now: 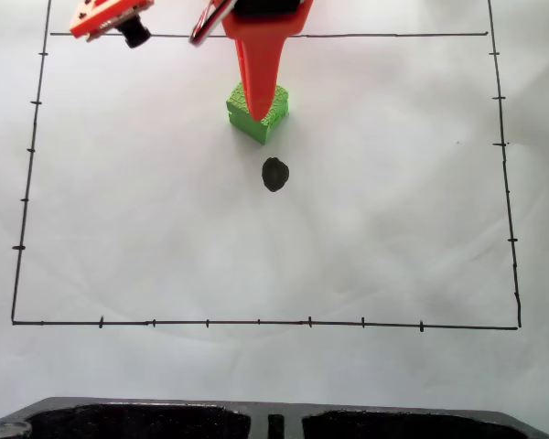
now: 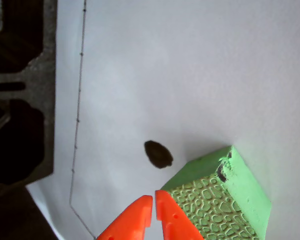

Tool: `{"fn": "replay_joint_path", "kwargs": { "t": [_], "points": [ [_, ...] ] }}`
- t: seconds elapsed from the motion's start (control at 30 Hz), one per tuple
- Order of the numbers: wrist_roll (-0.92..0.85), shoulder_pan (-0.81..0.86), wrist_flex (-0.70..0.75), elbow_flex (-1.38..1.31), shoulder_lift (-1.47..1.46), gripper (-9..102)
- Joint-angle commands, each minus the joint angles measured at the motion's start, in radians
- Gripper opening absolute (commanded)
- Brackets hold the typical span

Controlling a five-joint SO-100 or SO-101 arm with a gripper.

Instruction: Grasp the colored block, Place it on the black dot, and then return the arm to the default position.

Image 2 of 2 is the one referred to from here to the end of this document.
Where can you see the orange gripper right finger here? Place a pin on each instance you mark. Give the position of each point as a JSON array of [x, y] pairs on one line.
[[172, 220]]

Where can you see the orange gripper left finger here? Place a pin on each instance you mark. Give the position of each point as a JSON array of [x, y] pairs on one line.
[[135, 220]]

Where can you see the green textured foam block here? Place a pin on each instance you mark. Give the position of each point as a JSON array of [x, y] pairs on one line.
[[227, 200]]

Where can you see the black dot mark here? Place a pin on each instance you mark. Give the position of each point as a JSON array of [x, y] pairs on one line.
[[158, 155]]

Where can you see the white paper sheet with lines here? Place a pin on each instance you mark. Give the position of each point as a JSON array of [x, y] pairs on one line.
[[190, 75]]

